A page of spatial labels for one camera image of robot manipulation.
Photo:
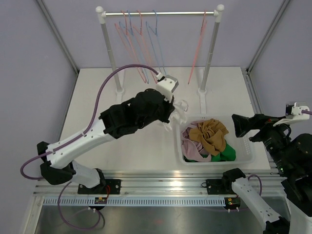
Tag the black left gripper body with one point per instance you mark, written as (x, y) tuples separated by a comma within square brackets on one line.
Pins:
[(164, 110)]

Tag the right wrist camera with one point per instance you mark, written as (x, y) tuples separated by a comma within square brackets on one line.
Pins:
[(295, 112)]

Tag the white laundry basket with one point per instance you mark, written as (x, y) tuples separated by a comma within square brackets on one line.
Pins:
[(241, 145)]

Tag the pink wire hanger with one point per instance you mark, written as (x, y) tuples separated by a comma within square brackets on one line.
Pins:
[(126, 41)]

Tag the white slotted cable duct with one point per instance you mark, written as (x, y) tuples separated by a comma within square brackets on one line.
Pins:
[(136, 201)]

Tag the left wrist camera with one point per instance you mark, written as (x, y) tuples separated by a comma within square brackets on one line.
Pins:
[(166, 85)]

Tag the white clothes rack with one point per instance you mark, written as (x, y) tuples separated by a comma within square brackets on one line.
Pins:
[(217, 14)]

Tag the green tank top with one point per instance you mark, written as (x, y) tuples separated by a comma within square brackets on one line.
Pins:
[(229, 154)]

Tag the brown tank top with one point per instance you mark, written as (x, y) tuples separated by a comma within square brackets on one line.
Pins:
[(211, 134)]

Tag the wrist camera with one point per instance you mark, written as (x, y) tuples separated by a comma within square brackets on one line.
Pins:
[(295, 112), (166, 85)]

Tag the aluminium front rail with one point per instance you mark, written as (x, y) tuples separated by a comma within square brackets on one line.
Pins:
[(175, 184)]

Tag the white tank top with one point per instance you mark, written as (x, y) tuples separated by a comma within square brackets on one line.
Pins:
[(178, 116)]

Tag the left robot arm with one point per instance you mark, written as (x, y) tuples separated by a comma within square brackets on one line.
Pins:
[(117, 121)]

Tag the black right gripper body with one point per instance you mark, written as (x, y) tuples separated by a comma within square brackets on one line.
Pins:
[(274, 137)]

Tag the pink tank top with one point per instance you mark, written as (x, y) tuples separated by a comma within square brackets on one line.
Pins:
[(193, 151)]

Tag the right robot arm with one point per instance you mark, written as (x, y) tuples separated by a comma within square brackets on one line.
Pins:
[(293, 159)]

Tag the pink hanger of white top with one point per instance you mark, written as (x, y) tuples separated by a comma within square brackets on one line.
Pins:
[(198, 47)]

